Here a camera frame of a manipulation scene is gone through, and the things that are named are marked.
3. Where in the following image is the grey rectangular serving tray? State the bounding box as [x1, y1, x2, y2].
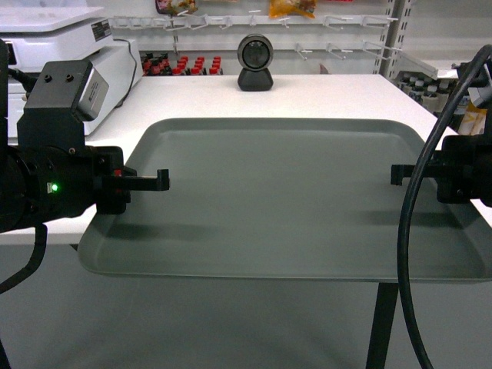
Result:
[77, 117, 492, 284]

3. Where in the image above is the yellow snack bag hanging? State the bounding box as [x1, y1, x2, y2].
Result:
[268, 0, 317, 18]

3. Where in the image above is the white cash register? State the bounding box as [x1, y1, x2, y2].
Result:
[1, 6, 143, 135]

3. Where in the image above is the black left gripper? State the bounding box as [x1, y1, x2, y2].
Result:
[91, 146, 170, 214]

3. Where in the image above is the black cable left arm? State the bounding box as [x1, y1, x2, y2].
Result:
[0, 224, 48, 295]

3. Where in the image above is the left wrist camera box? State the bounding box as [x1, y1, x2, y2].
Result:
[24, 60, 109, 121]

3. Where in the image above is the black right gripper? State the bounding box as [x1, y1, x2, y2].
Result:
[391, 135, 484, 204]

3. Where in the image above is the black barcode scanner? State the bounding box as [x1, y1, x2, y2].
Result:
[237, 34, 274, 91]

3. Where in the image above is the black thick cable right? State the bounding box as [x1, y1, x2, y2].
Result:
[397, 44, 492, 369]

